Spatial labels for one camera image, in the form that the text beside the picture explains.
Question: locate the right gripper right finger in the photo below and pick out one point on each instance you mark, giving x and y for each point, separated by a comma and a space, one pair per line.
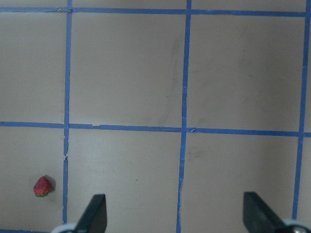
258, 217

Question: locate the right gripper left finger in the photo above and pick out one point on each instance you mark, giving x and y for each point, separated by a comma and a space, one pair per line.
94, 218

